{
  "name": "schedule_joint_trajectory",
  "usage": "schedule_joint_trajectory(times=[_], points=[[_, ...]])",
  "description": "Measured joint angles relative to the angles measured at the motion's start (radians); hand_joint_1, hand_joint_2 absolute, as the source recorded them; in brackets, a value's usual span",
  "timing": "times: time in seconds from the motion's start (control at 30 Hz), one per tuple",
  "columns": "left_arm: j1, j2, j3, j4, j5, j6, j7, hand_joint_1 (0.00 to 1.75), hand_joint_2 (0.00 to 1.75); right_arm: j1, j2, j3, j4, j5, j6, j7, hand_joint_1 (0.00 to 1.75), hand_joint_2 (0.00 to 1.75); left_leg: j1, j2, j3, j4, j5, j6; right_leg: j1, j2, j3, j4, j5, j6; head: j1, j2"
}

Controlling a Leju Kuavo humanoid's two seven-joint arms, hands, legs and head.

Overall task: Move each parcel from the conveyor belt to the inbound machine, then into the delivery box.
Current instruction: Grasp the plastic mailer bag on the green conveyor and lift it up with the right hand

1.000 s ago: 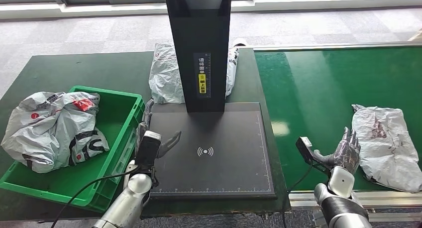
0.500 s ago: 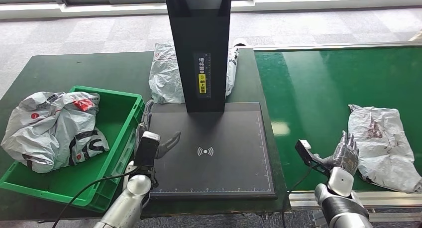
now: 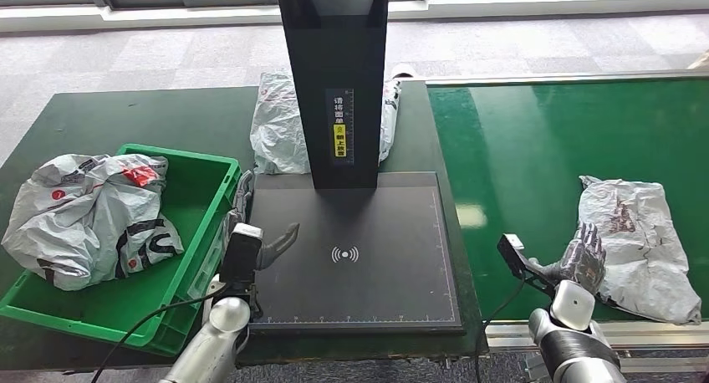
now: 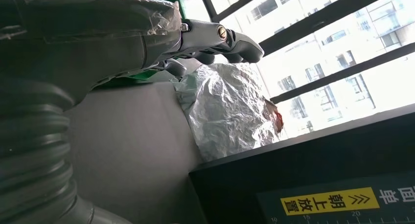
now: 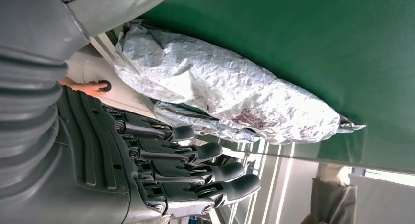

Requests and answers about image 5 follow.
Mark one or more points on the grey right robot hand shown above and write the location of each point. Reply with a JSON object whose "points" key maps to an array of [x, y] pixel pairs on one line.
{"points": [[97, 170]]}

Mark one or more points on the white control box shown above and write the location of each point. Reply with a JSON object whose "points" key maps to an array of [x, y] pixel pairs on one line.
{"points": [[126, 96]]}

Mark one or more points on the green conveyor belt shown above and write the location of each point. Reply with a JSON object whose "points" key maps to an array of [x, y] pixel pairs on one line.
{"points": [[291, 38]]}

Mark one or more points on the black round button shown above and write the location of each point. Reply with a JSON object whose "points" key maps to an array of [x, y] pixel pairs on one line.
{"points": [[105, 85]]}

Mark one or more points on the person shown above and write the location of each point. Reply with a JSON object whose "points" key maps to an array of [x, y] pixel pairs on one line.
{"points": [[330, 196]]}

